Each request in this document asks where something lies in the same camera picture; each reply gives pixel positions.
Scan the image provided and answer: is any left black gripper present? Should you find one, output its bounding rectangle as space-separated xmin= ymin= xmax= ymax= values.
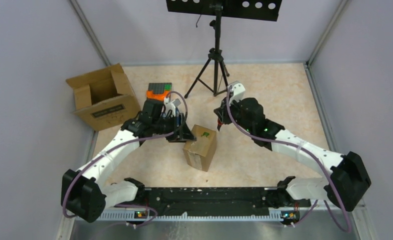
xmin=152 ymin=112 xmax=197 ymax=143

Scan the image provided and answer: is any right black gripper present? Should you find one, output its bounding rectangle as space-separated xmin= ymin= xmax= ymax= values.
xmin=214 ymin=95 xmax=254 ymax=133

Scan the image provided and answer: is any small cardboard box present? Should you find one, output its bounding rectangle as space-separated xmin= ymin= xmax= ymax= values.
xmin=183 ymin=124 xmax=217 ymax=172

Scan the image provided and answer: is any large cardboard box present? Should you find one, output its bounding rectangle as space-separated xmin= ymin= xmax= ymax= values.
xmin=65 ymin=63 xmax=142 ymax=132

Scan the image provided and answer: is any red black utility knife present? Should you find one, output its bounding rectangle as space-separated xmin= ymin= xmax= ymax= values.
xmin=216 ymin=120 xmax=223 ymax=131

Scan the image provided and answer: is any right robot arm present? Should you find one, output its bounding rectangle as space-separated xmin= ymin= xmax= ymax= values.
xmin=213 ymin=97 xmax=372 ymax=212

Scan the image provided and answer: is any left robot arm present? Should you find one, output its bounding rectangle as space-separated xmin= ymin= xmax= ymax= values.
xmin=60 ymin=97 xmax=196 ymax=223

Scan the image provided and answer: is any black tripod stand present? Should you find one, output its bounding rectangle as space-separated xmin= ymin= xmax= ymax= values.
xmin=184 ymin=0 xmax=230 ymax=99

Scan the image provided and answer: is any orange curved toy piece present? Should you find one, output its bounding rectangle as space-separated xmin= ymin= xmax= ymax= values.
xmin=146 ymin=90 xmax=169 ymax=102

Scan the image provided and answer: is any grey toy brick baseplate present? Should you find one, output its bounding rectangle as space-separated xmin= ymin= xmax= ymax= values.
xmin=147 ymin=82 xmax=172 ymax=91

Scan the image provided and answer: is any black perforated plate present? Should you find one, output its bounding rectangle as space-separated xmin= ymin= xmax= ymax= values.
xmin=166 ymin=0 xmax=282 ymax=22

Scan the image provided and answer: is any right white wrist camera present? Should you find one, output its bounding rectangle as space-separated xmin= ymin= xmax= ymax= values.
xmin=227 ymin=81 xmax=246 ymax=103

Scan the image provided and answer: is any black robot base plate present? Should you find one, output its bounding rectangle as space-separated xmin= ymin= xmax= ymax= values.
xmin=125 ymin=187 xmax=312 ymax=217

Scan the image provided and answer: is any grey cable duct rail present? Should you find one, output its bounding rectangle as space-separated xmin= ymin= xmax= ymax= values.
xmin=97 ymin=209 xmax=284 ymax=222

